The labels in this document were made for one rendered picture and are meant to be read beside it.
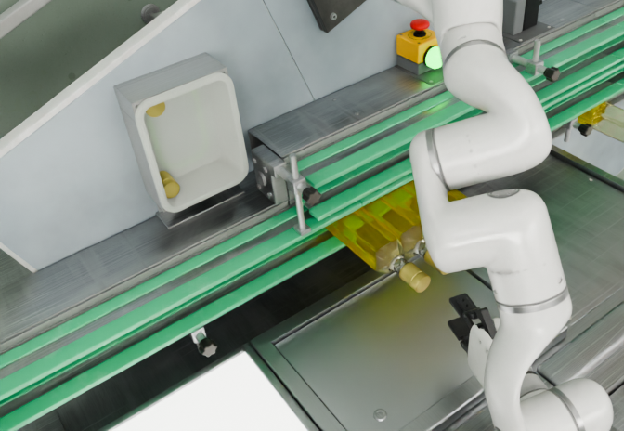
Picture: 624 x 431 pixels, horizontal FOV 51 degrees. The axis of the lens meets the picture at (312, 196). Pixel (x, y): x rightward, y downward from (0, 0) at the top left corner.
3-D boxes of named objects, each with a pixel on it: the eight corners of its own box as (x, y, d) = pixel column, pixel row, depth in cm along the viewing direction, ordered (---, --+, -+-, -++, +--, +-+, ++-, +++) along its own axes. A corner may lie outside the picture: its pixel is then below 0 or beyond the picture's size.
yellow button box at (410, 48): (395, 64, 141) (418, 76, 136) (394, 32, 136) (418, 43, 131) (419, 54, 144) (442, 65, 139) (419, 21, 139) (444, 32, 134)
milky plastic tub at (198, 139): (146, 195, 119) (166, 218, 113) (111, 86, 105) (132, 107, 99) (228, 158, 126) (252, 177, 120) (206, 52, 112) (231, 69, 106)
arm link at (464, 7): (440, 97, 90) (432, -8, 79) (429, 7, 107) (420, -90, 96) (512, 87, 89) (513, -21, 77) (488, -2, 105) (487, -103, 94)
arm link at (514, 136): (416, 58, 86) (423, 128, 76) (522, 24, 82) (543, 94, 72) (444, 132, 95) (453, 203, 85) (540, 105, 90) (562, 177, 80)
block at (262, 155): (254, 190, 126) (273, 208, 121) (246, 150, 120) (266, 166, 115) (269, 183, 127) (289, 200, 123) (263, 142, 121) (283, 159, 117)
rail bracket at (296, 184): (275, 215, 122) (313, 250, 114) (263, 140, 112) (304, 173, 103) (288, 208, 124) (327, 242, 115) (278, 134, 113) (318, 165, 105)
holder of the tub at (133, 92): (153, 215, 123) (171, 235, 118) (112, 85, 106) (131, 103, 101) (232, 177, 130) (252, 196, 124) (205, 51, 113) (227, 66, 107)
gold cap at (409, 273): (398, 281, 115) (415, 296, 112) (398, 267, 112) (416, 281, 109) (414, 273, 116) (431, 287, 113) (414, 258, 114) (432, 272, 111)
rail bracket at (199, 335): (174, 330, 123) (206, 376, 113) (165, 305, 118) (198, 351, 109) (192, 319, 124) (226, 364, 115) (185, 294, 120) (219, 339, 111)
